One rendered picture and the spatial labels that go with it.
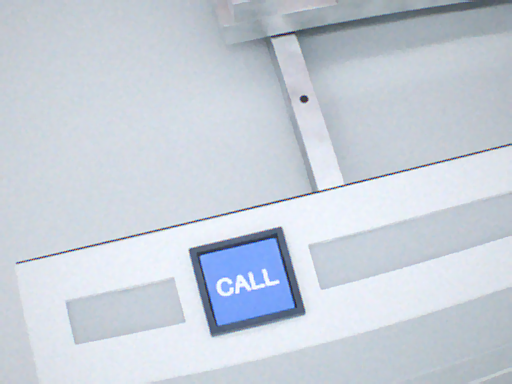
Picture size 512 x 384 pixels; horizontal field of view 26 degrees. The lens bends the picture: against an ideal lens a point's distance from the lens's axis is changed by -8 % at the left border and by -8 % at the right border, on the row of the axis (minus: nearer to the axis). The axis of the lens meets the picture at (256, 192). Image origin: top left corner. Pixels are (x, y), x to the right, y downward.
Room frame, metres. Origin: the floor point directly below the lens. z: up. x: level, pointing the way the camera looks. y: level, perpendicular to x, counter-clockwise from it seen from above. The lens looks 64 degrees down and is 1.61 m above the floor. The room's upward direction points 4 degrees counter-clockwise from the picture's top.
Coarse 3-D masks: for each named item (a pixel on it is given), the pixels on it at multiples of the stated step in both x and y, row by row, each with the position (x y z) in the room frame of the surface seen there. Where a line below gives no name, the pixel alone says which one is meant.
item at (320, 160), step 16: (288, 32) 0.50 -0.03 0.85; (272, 48) 0.49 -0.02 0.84; (288, 48) 0.48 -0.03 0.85; (288, 64) 0.47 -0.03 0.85; (304, 64) 0.47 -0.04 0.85; (288, 80) 0.45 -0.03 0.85; (304, 80) 0.45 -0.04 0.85; (288, 96) 0.44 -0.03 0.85; (304, 96) 0.44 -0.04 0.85; (304, 112) 0.42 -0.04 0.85; (320, 112) 0.42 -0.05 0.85; (304, 128) 0.41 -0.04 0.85; (320, 128) 0.41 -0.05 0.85; (304, 144) 0.40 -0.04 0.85; (320, 144) 0.40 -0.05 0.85; (304, 160) 0.40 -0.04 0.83; (320, 160) 0.38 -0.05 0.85; (336, 160) 0.38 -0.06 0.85; (320, 176) 0.37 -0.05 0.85; (336, 176) 0.37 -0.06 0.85
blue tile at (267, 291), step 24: (216, 264) 0.27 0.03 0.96; (240, 264) 0.26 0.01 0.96; (264, 264) 0.26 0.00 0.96; (216, 288) 0.25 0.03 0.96; (240, 288) 0.25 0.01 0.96; (264, 288) 0.25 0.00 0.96; (288, 288) 0.25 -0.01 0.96; (216, 312) 0.24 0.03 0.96; (240, 312) 0.23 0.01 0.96; (264, 312) 0.23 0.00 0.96
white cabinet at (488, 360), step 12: (504, 348) 0.24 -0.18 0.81; (468, 360) 0.23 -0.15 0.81; (480, 360) 0.24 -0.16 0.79; (492, 360) 0.24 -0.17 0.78; (504, 360) 0.24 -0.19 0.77; (432, 372) 0.23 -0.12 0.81; (444, 372) 0.23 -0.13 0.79; (456, 372) 0.23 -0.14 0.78; (468, 372) 0.23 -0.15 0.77; (480, 372) 0.24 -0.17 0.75; (492, 372) 0.24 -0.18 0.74; (504, 372) 0.24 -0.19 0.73
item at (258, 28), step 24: (216, 0) 0.51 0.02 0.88; (288, 0) 0.51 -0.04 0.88; (312, 0) 0.51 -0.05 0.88; (360, 0) 0.50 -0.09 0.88; (384, 0) 0.51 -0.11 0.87; (408, 0) 0.51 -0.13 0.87; (432, 0) 0.52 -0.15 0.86; (456, 0) 0.52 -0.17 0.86; (240, 24) 0.49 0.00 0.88; (264, 24) 0.49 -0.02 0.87; (288, 24) 0.49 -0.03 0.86; (312, 24) 0.50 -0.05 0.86
